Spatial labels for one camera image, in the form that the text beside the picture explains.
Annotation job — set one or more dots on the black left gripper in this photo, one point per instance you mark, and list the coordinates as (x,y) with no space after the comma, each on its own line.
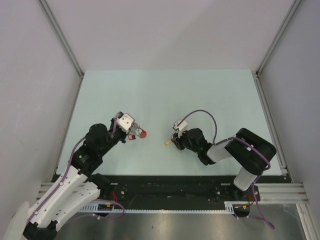
(124,135)

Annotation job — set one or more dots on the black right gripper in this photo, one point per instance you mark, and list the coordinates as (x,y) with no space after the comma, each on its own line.
(177,140)

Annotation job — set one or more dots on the keyring bunch with chain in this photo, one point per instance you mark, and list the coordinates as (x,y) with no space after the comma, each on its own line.
(134,132)

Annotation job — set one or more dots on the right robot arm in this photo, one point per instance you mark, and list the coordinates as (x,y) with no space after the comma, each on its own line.
(251,151)

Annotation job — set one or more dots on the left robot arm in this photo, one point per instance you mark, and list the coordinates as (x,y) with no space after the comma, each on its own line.
(77,185)

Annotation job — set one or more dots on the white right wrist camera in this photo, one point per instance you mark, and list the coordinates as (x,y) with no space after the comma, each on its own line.
(180,126)

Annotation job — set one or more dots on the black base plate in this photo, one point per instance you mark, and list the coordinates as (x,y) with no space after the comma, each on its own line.
(162,189)

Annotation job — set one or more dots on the white slotted cable duct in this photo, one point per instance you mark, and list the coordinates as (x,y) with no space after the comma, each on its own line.
(167,207)

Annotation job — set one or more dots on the aluminium right frame rail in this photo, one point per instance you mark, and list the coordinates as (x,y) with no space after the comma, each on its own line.
(282,193)

